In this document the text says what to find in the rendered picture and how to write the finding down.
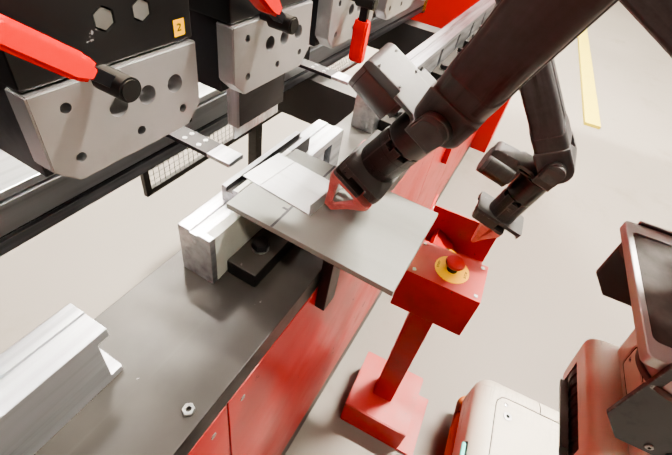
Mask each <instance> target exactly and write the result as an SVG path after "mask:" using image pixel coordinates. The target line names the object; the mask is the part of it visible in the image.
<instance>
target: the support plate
mask: <svg viewBox="0 0 672 455"><path fill-rule="evenodd" d="M286 157H287V158H289V159H291V160H292V161H294V162H296V163H298V164H300V165H302V166H303V167H305V168H307V169H309V170H311V171H313V172H314V173H316V174H318V175H320V176H322V177H323V176H324V175H325V174H326V173H327V172H328V171H329V170H330V169H331V168H332V167H333V165H331V164H329V163H327V162H325V161H322V160H320V159H318V158H316V157H314V156H311V155H309V154H307V153H305V152H303V151H300V150H298V149H295V150H294V151H293V152H291V153H290V154H289V155H288V156H286ZM347 200H353V198H351V196H350V194H349V193H348V192H347V191H346V190H345V189H344V188H342V189H341V190H340V191H339V192H338V193H337V194H335V195H334V198H333V201H334V202H340V201H347ZM291 206H292V205H290V204H289V203H287V202H285V201H284V200H282V199H280V198H279V197H277V196H275V195H274V194H272V193H270V192H268V191H267V190H265V189H263V188H262V187H260V186H258V185H257V184H255V183H252V184H250V185H249V186H248V187H246V188H245V189H244V190H243V191H241V192H240V193H239V194H237V195H236V196H235V197H234V198H232V199H231V200H230V201H228V202H227V203H226V207H227V208H228V209H229V210H231V211H233V212H235V213H237V214H239V215H241V216H243V217H244V218H246V219H248V220H250V221H252V222H254V223H256V224H257V225H259V226H261V227H263V228H265V229H267V230H269V231H270V232H272V233H274V234H276V235H278V236H280V237H282V238H284V239H285V240H287V241H289V242H291V243H293V244H295V245H297V246H298V247H300V248H302V249H304V250H306V251H308V252H310V253H311V254H313V255H315V256H317V257H319V258H321V259H323V260H325V261H326V262H328V263H330V264H332V265H334V266H336V267H338V268H339V269H341V270H343V271H345V272H347V273H349V274H351V275H353V276H354V277H356V278H358V279H360V280H362V281H364V282H366V283H367V284H369V285H371V286H373V287H375V288H377V289H379V290H380V291H382V292H384V293H386V294H388V295H390V296H392V295H393V293H394V292H395V290H396V288H397V286H398V285H399V283H400V281H401V279H402V278H403V276H404V274H405V272H406V271H407V269H408V267H409V265H410V264H411V262H412V260H413V258H414V257H415V255H416V253H417V251H418V250H419V248H420V246H421V244H422V243H423V241H424V239H425V237H426V236H427V234H428V232H429V230H430V229H431V227H432V225H433V223H434V222H435V220H436V218H437V216H438V213H437V212H434V211H432V210H430V209H428V208H426V207H423V206H421V205H419V204H417V203H415V202H412V201H410V200H408V199H406V198H404V197H401V196H399V195H397V194H395V193H393V192H390V191H387V192H386V194H385V195H384V196H383V198H382V199H381V200H380V201H378V202H377V203H375V204H373V205H372V206H371V207H370V208H369V209H368V210H367V211H357V210H350V209H335V210H331V209H329V207H328V206H327V205H326V204H324V205H322V206H321V207H320V208H319V209H318V210H317V211H315V212H314V213H313V214H312V215H311V216H309V215H307V214H306V213H304V212H302V211H300V210H299V209H297V208H295V207H293V208H292V209H291V210H290V211H289V212H288V213H287V214H286V215H285V216H284V217H283V218H282V219H281V220H279V221H278V222H277V223H276V224H275V225H274V226H273V227H270V225H272V224H273V223H274V222H275V221H276V220H277V219H278V218H279V217H280V216H281V215H282V214H283V213H284V212H285V211H286V210H285V209H283V208H282V207H285V208H287V209H289V208H290V207H291Z"/></svg>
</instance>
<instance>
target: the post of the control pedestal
mask: <svg viewBox="0 0 672 455"><path fill-rule="evenodd" d="M432 324H433V323H431V322H429V321H427V320H425V319H423V318H421V317H419V316H416V315H414V314H412V313H410V312H409V313H408V315H407V318H406V320H405V322H404V324H403V326H402V328H401V331H400V333H399V335H398V337H397V339H396V342H395V344H394V346H393V348H392V350H391V353H390V355H389V357H388V359H387V361H386V364H385V366H384V368H383V370H382V372H381V375H380V377H379V379H378V382H377V384H376V387H375V389H374V391H373V393H374V394H376V395H378V396H380V397H382V398H383V399H385V400H387V401H389V402H391V400H392V398H393V396H394V395H395V393H396V391H397V389H398V387H399V385H400V383H401V382H402V380H403V378H404V376H405V374H406V372H407V370H408V369H409V367H410V365H411V363H412V361H413V359H414V358H415V356H416V354H417V352H418V350H419V348H420V346H421V345H422V343H423V341H424V339H425V337H426V335H427V333H428V332H429V330H430V328H431V326H432Z"/></svg>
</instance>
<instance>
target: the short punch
mask: <svg viewBox="0 0 672 455"><path fill-rule="evenodd" d="M284 79H285V73H284V74H282V75H280V76H278V77H277V78H275V79H273V80H271V81H269V82H267V83H265V84H263V85H261V86H259V87H258V88H256V89H254V90H252V91H250V92H248V93H246V94H242V93H240V92H238V91H235V90H233V89H231V88H228V89H227V116H228V123H229V125H231V126H233V139H236V138H237V137H239V136H240V135H242V134H243V133H245V132H247V131H248V130H250V129H251V128H253V127H255V126H256V125H258V124H259V123H261V122H263V121H264V120H266V119H267V118H269V117H271V116H272V115H274V114H275V113H277V110H278V104H279V103H281V102H282V101H283V94H284Z"/></svg>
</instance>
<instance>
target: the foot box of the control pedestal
mask: <svg viewBox="0 0 672 455"><path fill-rule="evenodd" d="M386 361H387V360H386V359H384V358H382V357H380V356H378V355H376V354H374V353H372V352H368V354H367V356H366V358H365V361H364V363H363V365H362V367H361V369H360V372H359V374H358V376H357V378H356V381H355V383H354V385H353V387H352V389H351V392H350V394H349V396H348V398H347V401H346V403H345V406H344V408H343V411H342V414H341V416H340V419H342V420H344V421H345V422H347V423H349V424H351V425H353V426H354V427H356V428H358V429H360V430H361V431H363V432H365V433H367V434H369V435H370V436H372V437H374V438H376V439H378V440H379V441H381V442H383V443H385V444H387V445H388V446H390V447H392V448H394V449H395V450H397V451H399V452H401V453H403V454H404V455H413V452H414V449H415V445H416V442H417V438H418V435H419V432H420V428H421V425H422V421H423V418H424V414H425V411H426V407H427V404H428V399H426V398H424V397H422V396H420V395H419V392H420V389H421V386H422V383H423V378H421V377H419V376H417V375H415V374H413V373H411V372H409V371H407V372H406V374H405V376H404V378H403V380H402V382H401V383H400V385H399V387H398V389H397V391H396V393H395V395H394V396H393V398H392V400H391V402H389V401H387V400H385V399H383V398H382V397H380V396H378V395H376V394H374V393H373V391H374V389H375V387H376V384H377V382H378V379H379V377H380V375H381V372H382V370H383V368H384V366H385V364H386Z"/></svg>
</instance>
